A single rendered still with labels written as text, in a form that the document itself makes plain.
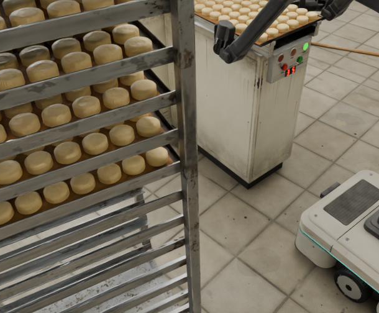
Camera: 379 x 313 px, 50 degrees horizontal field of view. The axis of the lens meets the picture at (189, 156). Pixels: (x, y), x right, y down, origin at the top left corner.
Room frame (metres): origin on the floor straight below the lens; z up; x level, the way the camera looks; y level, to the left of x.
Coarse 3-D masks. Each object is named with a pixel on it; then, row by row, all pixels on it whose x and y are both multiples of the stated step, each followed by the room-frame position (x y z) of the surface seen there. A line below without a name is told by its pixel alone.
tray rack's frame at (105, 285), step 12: (144, 264) 1.01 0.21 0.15; (156, 264) 1.01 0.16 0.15; (120, 276) 0.95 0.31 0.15; (132, 276) 0.95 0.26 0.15; (96, 288) 0.90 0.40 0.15; (108, 288) 0.90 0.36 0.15; (144, 288) 0.89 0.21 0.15; (60, 300) 0.86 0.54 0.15; (72, 300) 0.85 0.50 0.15; (108, 300) 0.85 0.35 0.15; (120, 300) 0.85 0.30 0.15; (156, 300) 0.84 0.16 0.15; (36, 312) 0.81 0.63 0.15; (48, 312) 0.81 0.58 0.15; (84, 312) 0.80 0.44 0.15; (96, 312) 0.80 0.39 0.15; (132, 312) 0.79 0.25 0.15
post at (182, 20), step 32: (192, 0) 0.64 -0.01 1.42; (192, 32) 0.63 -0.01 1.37; (192, 64) 0.63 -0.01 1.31; (192, 96) 0.63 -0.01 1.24; (192, 128) 0.63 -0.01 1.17; (192, 160) 0.63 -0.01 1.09; (192, 192) 0.63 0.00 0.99; (192, 224) 0.63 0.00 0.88; (192, 256) 0.63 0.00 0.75; (192, 288) 0.63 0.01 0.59
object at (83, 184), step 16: (128, 160) 0.67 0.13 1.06; (144, 160) 0.69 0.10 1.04; (160, 160) 0.67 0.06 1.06; (80, 176) 0.62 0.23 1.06; (96, 176) 0.64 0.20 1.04; (112, 176) 0.62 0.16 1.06; (128, 176) 0.64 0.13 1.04; (32, 192) 0.58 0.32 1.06; (48, 192) 0.58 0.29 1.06; (64, 192) 0.58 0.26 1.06; (80, 192) 0.59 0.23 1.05; (0, 208) 0.54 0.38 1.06; (16, 208) 0.56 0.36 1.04; (32, 208) 0.54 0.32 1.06; (48, 208) 0.56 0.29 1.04; (0, 224) 0.52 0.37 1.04
